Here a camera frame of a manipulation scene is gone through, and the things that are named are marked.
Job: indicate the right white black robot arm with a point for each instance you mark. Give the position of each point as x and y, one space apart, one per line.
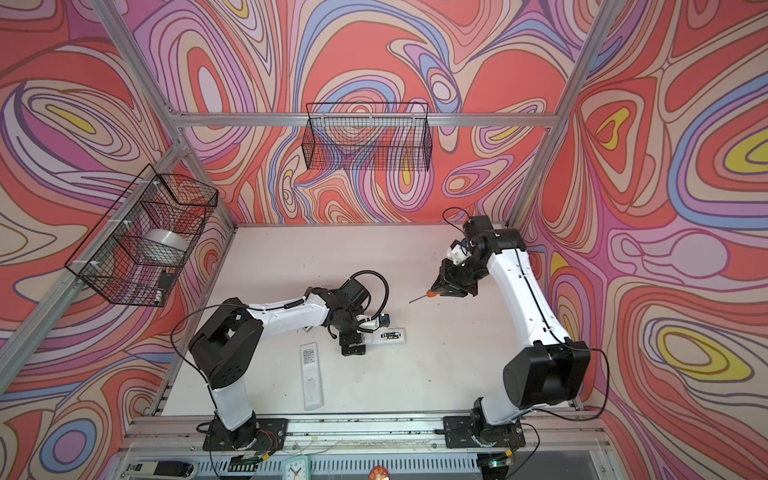
547 367

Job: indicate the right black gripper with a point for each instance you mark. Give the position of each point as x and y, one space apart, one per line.
447 283

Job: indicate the small white clock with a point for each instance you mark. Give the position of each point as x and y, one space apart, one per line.
296 468

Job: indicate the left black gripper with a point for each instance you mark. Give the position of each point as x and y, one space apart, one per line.
347 344

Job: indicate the white tape roll in basket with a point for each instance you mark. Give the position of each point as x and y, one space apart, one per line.
163 247

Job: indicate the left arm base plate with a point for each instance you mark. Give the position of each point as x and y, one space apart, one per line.
259 434

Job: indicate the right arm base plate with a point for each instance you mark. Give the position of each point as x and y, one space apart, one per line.
464 432

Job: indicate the orange handled screwdriver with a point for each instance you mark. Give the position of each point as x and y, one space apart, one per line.
423 296

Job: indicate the black wire basket on back wall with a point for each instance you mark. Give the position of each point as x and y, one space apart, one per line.
367 136

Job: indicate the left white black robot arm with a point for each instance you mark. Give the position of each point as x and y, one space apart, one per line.
223 348

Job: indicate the black white device on rail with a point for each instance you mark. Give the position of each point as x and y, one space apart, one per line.
162 469

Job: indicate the black wire basket on wall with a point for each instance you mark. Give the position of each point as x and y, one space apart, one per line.
113 267
367 136

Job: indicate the white remote near front edge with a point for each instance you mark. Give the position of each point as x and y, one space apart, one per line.
311 377

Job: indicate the black wire basket on left wall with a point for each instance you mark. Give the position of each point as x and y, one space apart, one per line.
113 267

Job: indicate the red round button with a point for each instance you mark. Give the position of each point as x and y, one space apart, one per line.
379 472

